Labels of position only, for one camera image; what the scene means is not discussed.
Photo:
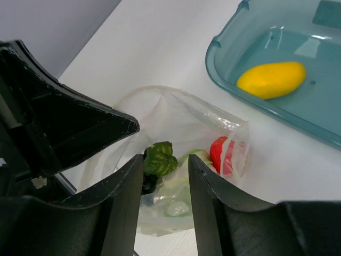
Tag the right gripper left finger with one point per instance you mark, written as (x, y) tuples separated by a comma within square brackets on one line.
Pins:
[(100, 220)]

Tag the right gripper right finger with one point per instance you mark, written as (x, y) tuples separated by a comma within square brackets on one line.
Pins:
[(229, 221)]

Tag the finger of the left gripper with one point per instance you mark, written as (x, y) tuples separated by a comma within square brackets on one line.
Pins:
[(47, 127)]

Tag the red fake food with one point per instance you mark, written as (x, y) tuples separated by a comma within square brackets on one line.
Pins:
[(229, 157)]

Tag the dark blue fake food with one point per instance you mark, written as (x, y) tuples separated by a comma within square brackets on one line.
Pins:
[(158, 161)]

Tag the clear dotted zip bag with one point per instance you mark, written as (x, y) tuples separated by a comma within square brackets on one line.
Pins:
[(164, 114)]

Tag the yellow fake food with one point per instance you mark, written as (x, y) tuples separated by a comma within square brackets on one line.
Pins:
[(272, 80)]

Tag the green fake lettuce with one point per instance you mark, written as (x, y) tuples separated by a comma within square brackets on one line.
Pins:
[(174, 192)]

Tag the teal plastic bin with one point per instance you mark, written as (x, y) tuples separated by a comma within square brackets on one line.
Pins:
[(283, 58)]

